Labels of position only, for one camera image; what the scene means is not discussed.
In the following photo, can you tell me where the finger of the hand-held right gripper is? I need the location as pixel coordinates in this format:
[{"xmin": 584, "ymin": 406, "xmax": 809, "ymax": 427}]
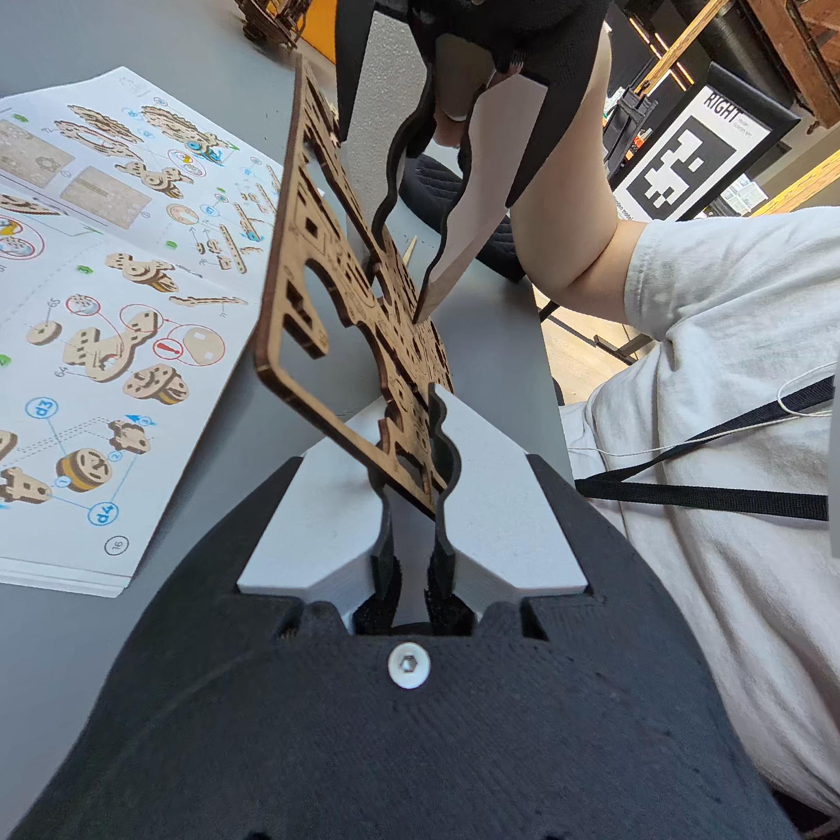
[
  {"xmin": 413, "ymin": 71, "xmax": 551, "ymax": 324},
  {"xmin": 344, "ymin": 10, "xmax": 437, "ymax": 266}
]

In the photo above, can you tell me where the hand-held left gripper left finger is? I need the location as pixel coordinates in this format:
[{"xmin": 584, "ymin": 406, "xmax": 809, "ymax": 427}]
[{"xmin": 238, "ymin": 395, "xmax": 400, "ymax": 621}]

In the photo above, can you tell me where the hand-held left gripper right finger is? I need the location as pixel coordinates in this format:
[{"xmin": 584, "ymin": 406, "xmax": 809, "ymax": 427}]
[{"xmin": 428, "ymin": 384, "xmax": 589, "ymax": 618}]

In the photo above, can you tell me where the wooden laser-cut parts sheet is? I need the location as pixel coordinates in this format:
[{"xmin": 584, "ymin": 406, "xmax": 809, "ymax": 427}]
[{"xmin": 255, "ymin": 56, "xmax": 455, "ymax": 521}]

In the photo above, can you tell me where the person's right forearm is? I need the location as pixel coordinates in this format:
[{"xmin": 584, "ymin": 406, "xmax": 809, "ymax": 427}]
[{"xmin": 511, "ymin": 26, "xmax": 652, "ymax": 324}]

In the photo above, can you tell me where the partly assembled wooden model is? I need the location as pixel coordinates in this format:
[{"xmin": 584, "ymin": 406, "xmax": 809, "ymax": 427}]
[{"xmin": 235, "ymin": 0, "xmax": 309, "ymax": 52}]

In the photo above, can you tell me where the person's right hand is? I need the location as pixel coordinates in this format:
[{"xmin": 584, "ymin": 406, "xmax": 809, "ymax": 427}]
[{"xmin": 430, "ymin": 33, "xmax": 496, "ymax": 151}]

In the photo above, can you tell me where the black quilted chair seat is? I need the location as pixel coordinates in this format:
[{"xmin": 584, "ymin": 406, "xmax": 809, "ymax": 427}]
[{"xmin": 399, "ymin": 154, "xmax": 527, "ymax": 284}]

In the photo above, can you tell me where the yellow plastic bin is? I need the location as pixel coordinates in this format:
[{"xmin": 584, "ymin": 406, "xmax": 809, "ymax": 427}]
[{"xmin": 303, "ymin": 0, "xmax": 339, "ymax": 65}]

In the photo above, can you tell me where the black framed tag sign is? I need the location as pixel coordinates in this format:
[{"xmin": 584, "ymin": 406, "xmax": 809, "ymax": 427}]
[{"xmin": 607, "ymin": 62, "xmax": 803, "ymax": 225}]

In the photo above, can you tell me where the white instruction booklet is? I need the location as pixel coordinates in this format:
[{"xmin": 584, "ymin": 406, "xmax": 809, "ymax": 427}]
[{"xmin": 0, "ymin": 66, "xmax": 299, "ymax": 598}]

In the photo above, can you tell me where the black webbing strap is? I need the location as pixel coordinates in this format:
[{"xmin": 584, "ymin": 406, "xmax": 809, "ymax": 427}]
[{"xmin": 574, "ymin": 374, "xmax": 836, "ymax": 522}]

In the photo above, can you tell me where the thin white cord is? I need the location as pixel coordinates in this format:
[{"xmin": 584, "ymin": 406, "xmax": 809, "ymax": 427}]
[{"xmin": 567, "ymin": 363, "xmax": 840, "ymax": 460}]

